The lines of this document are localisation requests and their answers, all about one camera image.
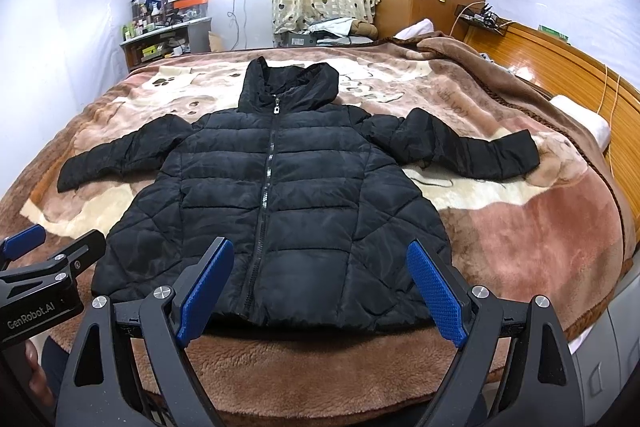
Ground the cluttered desk shelf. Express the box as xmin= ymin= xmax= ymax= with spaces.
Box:
xmin=120 ymin=17 xmax=212 ymax=72

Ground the brown plush patterned blanket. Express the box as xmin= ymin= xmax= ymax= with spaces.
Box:
xmin=1 ymin=36 xmax=639 ymax=426

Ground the orange box on shelf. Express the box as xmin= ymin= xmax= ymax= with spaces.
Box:
xmin=172 ymin=0 xmax=208 ymax=10

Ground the brown plush toy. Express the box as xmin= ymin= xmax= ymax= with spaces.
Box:
xmin=349 ymin=20 xmax=378 ymax=40

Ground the wooden headboard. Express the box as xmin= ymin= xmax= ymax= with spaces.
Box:
xmin=464 ymin=23 xmax=639 ymax=218

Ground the person's left hand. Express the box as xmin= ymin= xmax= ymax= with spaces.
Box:
xmin=24 ymin=340 xmax=54 ymax=407

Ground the white pillow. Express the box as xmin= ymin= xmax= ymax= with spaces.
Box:
xmin=394 ymin=18 xmax=434 ymax=40
xmin=550 ymin=95 xmax=612 ymax=154

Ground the headboard shelf with gadgets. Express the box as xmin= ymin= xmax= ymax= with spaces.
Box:
xmin=454 ymin=1 xmax=513 ymax=35

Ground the black puffer jacket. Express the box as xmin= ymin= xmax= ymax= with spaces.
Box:
xmin=58 ymin=57 xmax=539 ymax=333

